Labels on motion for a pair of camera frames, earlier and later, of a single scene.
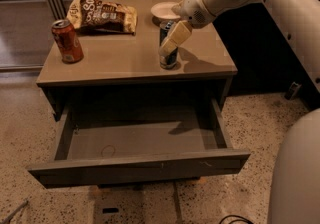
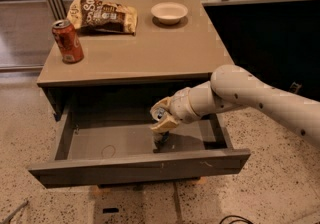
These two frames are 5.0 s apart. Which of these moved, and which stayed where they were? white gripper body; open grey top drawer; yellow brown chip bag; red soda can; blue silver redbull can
Moved: white gripper body; blue silver redbull can
Stayed: yellow brown chip bag; red soda can; open grey top drawer
